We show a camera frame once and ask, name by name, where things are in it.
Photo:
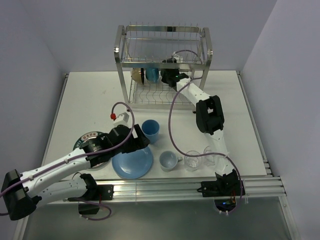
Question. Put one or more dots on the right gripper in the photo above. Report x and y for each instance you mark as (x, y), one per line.
(164, 78)

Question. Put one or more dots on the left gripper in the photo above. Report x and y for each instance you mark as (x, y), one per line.
(137, 143)

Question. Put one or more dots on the dark green mug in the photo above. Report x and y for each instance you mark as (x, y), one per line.
(165, 75)

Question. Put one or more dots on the blue flower mug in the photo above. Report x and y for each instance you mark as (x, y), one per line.
(152, 75)

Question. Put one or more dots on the light grey mug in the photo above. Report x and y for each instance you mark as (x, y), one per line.
(168, 160)

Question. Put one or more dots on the black bowl tan outside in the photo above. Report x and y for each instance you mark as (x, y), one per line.
(138, 75)

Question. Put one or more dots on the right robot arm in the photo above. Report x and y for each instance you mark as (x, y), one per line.
(210, 122)

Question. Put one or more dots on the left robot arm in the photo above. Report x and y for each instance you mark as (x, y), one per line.
(24, 192)

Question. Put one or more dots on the steel two-tier dish rack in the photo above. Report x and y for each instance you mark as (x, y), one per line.
(142, 52)

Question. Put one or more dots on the blue plastic tumbler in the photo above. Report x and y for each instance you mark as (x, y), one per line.
(151, 130)

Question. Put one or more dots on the blue round plate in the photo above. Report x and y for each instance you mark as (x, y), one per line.
(133, 165)

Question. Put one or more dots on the white plate teal rim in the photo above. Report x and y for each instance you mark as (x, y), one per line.
(87, 138)

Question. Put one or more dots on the clear glass left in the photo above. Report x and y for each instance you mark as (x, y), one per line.
(193, 162)

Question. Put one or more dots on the clear glass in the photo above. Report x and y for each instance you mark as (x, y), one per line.
(210, 160)
(193, 162)

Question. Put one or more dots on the clear glass right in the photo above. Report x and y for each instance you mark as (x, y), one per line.
(210, 160)

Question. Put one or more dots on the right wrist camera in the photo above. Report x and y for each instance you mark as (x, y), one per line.
(175, 58)

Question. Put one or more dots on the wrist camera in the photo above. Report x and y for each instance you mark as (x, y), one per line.
(175, 58)
(121, 119)

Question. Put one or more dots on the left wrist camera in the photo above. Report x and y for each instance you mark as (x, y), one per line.
(121, 119)

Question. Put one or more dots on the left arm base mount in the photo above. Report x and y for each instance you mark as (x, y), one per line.
(89, 206)

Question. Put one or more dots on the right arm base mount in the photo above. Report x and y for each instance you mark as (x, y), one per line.
(225, 185)

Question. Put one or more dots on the aluminium frame rail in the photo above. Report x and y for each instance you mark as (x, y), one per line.
(176, 189)

